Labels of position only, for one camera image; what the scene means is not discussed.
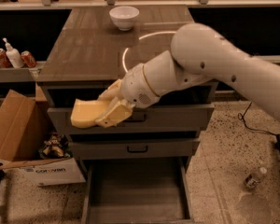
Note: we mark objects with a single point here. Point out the white ceramic bowl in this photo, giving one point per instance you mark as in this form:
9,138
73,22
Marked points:
124,17

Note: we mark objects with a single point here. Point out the red soda can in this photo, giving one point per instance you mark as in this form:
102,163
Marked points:
28,59
4,61

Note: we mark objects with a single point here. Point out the clear plastic bottle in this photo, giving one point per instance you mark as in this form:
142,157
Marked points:
255,178

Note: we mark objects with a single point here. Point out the yellow rectangular sponge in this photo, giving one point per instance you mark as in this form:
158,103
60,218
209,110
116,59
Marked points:
85,113

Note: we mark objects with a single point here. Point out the left red soda can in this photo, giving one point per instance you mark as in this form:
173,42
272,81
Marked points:
4,61

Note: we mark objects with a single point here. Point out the top grey drawer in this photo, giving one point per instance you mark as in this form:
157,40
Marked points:
156,119

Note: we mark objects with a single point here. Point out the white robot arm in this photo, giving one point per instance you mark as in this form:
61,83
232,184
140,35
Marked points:
198,54

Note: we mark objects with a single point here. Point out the right red soda can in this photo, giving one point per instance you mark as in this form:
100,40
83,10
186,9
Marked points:
28,59

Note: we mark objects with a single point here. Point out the white pump soap bottle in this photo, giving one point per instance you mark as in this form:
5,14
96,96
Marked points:
13,55

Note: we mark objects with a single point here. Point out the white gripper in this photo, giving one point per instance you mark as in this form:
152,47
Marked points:
134,86

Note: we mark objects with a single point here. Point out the middle grey drawer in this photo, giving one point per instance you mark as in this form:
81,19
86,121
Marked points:
130,149

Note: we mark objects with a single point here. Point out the open cardboard box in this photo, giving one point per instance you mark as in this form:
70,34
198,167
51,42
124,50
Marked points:
23,130

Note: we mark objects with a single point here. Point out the bottom open grey drawer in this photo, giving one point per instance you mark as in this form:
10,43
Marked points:
137,191

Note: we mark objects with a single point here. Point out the grey drawer cabinet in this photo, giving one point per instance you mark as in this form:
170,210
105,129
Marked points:
91,53

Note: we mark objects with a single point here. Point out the crumpled snack bag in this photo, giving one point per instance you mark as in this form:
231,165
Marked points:
56,147

